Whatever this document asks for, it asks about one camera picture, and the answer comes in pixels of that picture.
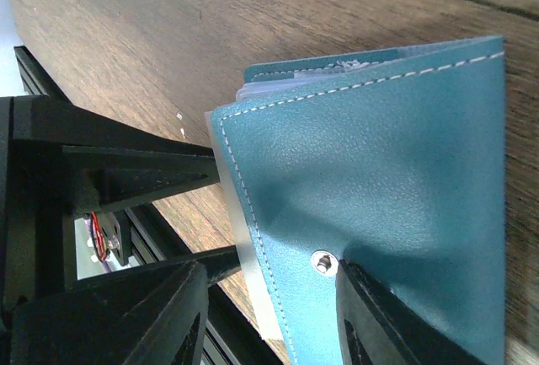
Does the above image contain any black aluminium frame rail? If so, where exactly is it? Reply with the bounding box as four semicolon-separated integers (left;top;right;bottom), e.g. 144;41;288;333
1;46;279;364

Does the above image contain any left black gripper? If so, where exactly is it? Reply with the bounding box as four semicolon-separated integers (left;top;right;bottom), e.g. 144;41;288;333
1;96;219;331

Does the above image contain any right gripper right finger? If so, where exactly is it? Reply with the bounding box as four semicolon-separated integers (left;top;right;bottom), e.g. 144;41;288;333
336;260;482;364

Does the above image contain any blue leather card holder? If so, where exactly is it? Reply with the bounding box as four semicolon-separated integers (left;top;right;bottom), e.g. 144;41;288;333
206;36;505;364

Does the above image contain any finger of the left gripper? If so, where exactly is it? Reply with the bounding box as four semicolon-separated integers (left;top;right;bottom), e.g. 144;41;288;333
75;245;241;291

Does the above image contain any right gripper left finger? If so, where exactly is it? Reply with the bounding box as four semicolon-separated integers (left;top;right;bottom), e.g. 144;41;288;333
10;265;208;364

